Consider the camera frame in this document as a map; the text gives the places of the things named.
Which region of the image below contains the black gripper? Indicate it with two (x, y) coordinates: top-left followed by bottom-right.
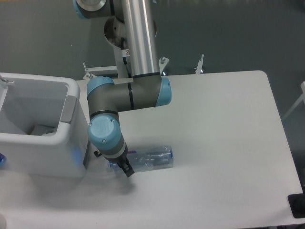
(93, 150), (134, 177)

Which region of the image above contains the clear crushed water bottle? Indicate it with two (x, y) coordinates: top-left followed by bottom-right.
(106, 144), (174, 174)

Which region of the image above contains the clear plastic bag with labels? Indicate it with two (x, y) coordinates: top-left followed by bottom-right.
(42, 128), (57, 136)

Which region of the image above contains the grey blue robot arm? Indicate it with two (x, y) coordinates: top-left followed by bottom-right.
(73, 0), (172, 177)

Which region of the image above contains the white open trash can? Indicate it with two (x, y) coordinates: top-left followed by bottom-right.
(0, 73), (89, 178)

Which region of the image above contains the black device at table corner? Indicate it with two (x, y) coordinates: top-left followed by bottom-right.
(288, 193), (305, 219)

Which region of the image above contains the white pedestal base frame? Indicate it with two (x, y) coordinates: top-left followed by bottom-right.
(82, 54), (205, 81)

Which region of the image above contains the black cable on pedestal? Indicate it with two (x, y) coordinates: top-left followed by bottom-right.
(121, 37), (133, 78)

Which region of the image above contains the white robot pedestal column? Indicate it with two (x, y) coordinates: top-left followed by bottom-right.
(103, 16), (158, 78)

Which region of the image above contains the white frame at right edge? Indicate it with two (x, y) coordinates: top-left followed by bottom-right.
(283, 82), (305, 121)

